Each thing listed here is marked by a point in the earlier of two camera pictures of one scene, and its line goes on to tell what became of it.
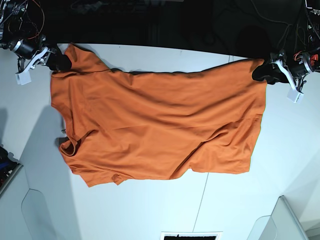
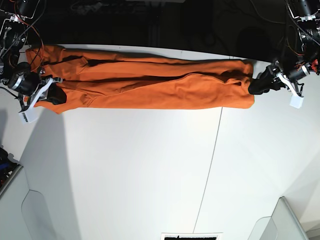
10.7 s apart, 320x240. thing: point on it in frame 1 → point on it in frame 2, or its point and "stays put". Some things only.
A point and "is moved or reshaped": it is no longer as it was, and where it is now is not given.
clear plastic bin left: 23,212 stays put
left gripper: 31,51 → 30,87
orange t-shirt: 156,126 is moved or reshaped
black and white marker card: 191,235 stays put
